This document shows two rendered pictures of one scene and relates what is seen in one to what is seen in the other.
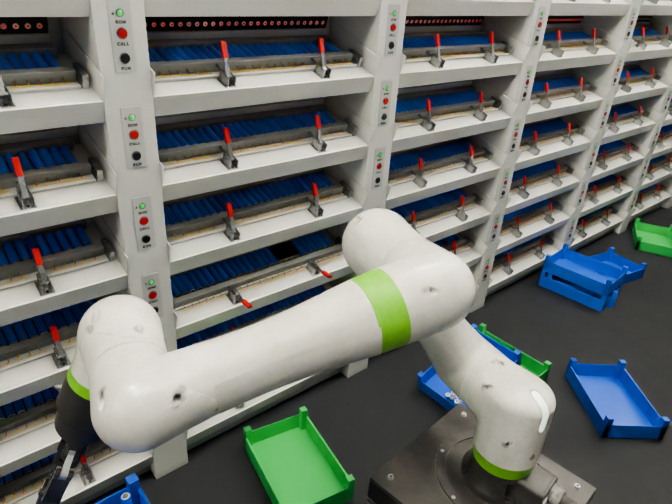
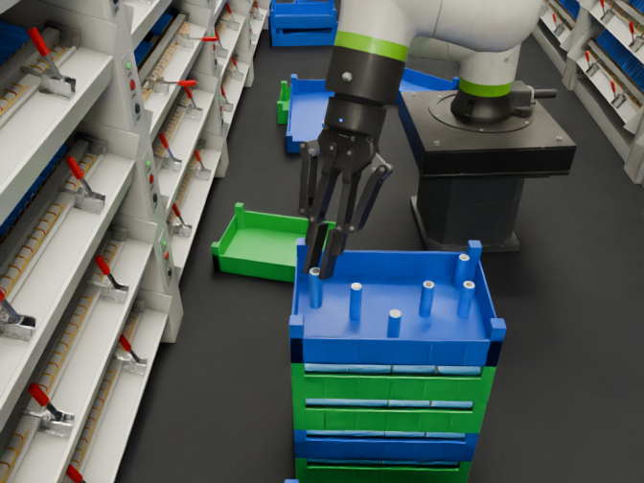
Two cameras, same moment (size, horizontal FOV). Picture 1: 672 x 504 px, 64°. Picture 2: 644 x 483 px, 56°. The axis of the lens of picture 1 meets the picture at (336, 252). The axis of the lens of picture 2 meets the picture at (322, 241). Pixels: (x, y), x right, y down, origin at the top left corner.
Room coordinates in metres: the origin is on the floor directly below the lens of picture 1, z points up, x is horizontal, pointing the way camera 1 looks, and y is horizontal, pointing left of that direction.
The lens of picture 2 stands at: (0.12, 0.90, 1.00)
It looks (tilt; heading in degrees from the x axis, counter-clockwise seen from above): 37 degrees down; 314
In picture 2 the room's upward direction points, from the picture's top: straight up
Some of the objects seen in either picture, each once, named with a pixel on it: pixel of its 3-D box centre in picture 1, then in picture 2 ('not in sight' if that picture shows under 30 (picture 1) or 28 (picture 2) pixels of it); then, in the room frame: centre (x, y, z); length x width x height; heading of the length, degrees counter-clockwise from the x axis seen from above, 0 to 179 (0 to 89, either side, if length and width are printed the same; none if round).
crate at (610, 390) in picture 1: (613, 396); (411, 85); (1.43, -0.97, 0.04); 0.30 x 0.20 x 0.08; 3
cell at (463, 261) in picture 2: not in sight; (461, 271); (0.48, 0.19, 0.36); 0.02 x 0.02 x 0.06
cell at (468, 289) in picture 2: not in sight; (466, 299); (0.44, 0.24, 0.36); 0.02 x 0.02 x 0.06
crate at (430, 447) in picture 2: not in sight; (381, 397); (0.53, 0.33, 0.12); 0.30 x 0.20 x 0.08; 42
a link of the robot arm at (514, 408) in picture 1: (508, 416); (485, 47); (0.81, -0.36, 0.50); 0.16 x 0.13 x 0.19; 28
